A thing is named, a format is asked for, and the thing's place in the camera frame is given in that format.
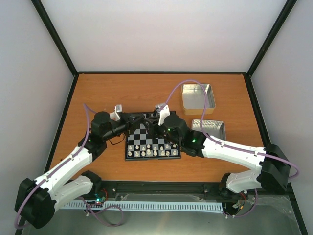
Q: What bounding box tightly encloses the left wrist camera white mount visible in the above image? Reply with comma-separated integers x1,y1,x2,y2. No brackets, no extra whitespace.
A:
110,104,122,121

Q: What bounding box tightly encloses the gold metal tin lid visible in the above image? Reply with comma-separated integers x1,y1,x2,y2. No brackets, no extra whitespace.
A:
181,84,216,115

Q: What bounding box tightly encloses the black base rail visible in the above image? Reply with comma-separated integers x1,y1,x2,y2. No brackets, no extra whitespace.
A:
101,181,221,196

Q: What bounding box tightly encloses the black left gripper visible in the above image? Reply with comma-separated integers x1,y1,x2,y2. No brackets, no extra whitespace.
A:
104,112,145,141

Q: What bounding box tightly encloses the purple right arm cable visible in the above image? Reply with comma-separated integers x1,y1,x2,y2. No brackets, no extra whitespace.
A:
158,79,300,179

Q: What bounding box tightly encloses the black left frame post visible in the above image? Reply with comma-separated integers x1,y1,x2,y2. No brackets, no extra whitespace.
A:
31,0,78,77

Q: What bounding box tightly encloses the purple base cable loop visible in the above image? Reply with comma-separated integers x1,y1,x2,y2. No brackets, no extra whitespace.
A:
80,195,125,227

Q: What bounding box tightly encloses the light blue cable duct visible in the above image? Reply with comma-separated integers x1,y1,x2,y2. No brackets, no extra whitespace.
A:
60,198,224,212

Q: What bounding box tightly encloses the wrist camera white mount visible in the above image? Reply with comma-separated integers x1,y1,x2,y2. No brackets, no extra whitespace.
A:
110,104,122,121
155,103,170,126

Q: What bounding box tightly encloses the pink metal tin base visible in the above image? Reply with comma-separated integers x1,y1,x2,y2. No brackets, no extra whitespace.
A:
191,119,226,140

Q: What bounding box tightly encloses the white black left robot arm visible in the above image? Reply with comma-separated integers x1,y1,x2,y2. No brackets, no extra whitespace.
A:
14,111,145,229

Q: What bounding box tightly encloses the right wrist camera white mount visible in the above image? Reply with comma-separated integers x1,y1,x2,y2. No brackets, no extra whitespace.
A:
155,103,170,126

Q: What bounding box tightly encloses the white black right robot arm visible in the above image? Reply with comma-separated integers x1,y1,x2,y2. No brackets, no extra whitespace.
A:
144,114,291,194

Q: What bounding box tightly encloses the black frame post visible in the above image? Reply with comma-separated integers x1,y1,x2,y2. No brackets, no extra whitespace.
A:
31,0,78,77
247,0,297,78

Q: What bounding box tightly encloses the black white chessboard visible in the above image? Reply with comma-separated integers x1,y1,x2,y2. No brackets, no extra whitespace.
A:
125,123,181,161

